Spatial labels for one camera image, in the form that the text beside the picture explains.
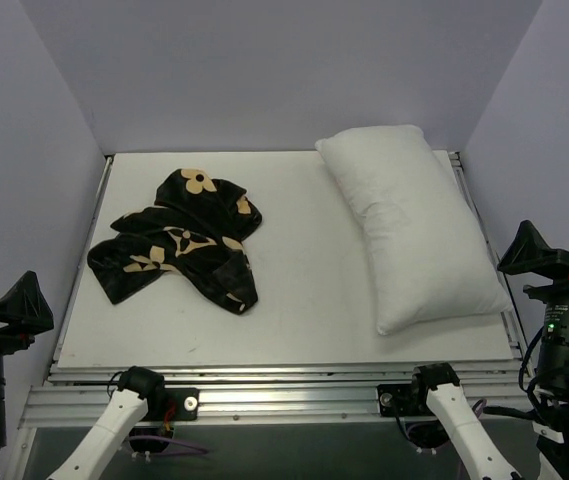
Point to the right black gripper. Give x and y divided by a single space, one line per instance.
557 291

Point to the white pillow insert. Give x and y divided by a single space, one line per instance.
428 256

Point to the black pillowcase with beige flowers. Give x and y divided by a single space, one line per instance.
196 227

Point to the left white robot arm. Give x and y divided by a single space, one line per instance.
137 393

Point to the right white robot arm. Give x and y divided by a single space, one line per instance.
439 390

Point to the aluminium rail frame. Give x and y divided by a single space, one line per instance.
308 351

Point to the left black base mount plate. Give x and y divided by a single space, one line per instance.
179 404

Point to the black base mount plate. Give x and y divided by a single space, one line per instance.
179 404
396 399

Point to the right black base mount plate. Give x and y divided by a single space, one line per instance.
396 399

